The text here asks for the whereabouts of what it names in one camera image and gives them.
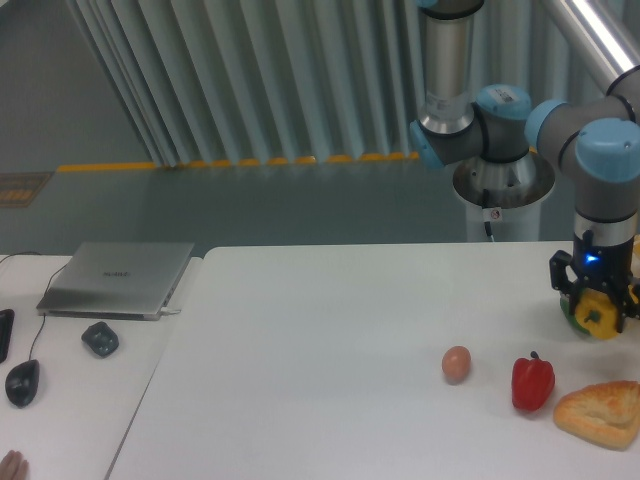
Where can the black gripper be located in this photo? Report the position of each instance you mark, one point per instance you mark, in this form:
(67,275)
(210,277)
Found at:
(605,268)

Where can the yellow bell pepper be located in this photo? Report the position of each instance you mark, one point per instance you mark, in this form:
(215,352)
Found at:
(597,314)

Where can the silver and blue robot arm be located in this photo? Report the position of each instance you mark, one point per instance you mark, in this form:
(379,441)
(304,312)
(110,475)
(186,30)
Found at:
(508,151)

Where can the green bell pepper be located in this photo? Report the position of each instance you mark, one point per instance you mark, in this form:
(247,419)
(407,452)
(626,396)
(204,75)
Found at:
(564,305)

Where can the red bell pepper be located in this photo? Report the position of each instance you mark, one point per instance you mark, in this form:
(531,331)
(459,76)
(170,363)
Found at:
(532,382)

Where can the person's bare hand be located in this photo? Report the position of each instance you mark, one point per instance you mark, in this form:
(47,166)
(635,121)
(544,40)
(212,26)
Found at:
(14,466)

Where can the golden triangular pastry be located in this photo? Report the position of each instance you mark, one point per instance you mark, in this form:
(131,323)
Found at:
(605,414)

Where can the brown egg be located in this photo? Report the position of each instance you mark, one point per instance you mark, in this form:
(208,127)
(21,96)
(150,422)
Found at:
(456,363)

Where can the grey folding partition curtain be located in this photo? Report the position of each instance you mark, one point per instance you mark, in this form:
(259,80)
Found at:
(256,82)

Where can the silver closed laptop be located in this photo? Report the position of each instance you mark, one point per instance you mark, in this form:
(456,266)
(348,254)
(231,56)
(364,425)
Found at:
(117,280)

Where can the black power adapter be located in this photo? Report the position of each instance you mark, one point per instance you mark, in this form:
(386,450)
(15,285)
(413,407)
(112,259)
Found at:
(101,339)

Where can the black computer mouse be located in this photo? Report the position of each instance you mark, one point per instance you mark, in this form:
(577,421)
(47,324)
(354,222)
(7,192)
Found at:
(22,382)

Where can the black keyboard edge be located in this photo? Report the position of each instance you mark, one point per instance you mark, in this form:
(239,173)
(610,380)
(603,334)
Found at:
(6,325)

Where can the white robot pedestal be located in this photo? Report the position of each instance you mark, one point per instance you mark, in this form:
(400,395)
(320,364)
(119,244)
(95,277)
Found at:
(505,210)

